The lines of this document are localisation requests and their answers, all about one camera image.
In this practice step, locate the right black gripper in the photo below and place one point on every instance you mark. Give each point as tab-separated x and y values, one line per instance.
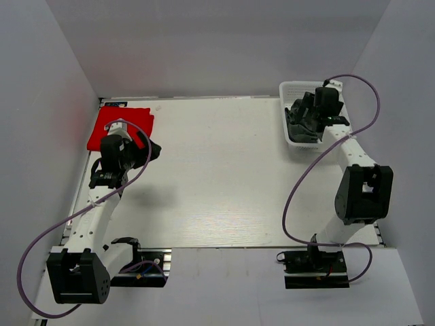
308	102

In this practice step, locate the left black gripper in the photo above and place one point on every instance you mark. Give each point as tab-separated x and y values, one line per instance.
143	153

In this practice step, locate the dark grey t-shirt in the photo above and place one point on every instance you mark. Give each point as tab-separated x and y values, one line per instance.
297	132

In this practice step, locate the white plastic basket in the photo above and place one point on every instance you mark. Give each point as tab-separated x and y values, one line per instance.
291	94

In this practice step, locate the blue label sticker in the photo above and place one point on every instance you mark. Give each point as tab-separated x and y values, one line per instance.
116	104

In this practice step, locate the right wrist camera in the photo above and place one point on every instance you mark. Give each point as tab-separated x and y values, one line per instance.
332	83

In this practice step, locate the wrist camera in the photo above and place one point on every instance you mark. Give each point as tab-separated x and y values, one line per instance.
332	83
118	128

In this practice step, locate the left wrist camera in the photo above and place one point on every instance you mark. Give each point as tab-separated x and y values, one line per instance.
118	128

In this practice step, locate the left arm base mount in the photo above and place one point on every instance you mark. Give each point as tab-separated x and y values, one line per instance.
148	267

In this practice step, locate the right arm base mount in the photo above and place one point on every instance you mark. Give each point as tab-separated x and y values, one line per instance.
313	269

